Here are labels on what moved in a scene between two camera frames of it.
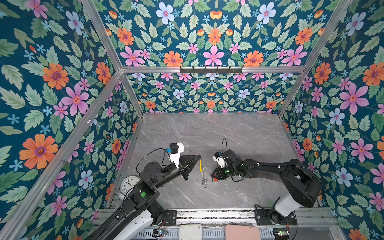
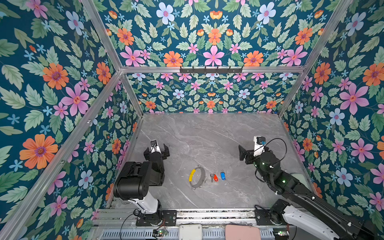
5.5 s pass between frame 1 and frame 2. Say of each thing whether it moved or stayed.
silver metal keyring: moved
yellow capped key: moved
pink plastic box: stayed
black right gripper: moved
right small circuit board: stayed
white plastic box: stayed
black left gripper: moved
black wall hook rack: stayed
